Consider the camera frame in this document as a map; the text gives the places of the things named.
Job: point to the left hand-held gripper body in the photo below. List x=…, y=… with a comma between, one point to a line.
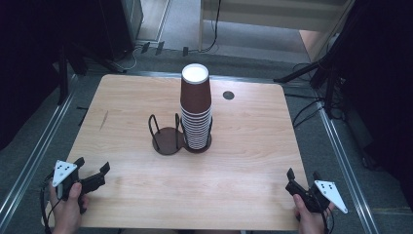
x=65, y=174

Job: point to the small black floor plug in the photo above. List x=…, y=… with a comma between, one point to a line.
x=145, y=47

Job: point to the white wooden furniture frame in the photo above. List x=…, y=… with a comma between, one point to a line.
x=276, y=19

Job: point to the person's left hand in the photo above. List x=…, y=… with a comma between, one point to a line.
x=66, y=214

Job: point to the grey cabinet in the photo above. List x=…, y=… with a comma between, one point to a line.
x=133, y=16

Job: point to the person's right hand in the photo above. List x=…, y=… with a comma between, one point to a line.
x=308, y=222

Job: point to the dark curtain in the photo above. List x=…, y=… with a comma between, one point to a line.
x=383, y=81
x=26, y=65

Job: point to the black metal stand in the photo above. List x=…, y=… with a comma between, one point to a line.
x=63, y=81

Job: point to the black tripod stand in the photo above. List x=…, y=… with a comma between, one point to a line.
x=298, y=73

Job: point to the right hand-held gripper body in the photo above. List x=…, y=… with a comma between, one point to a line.
x=319, y=198

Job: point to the black round table grommet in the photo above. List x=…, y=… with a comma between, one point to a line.
x=228, y=95

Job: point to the stack of brown paper cups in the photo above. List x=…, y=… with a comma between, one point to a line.
x=195, y=97

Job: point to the metal floor rail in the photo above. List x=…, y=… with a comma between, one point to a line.
x=345, y=169
x=42, y=143
x=156, y=73

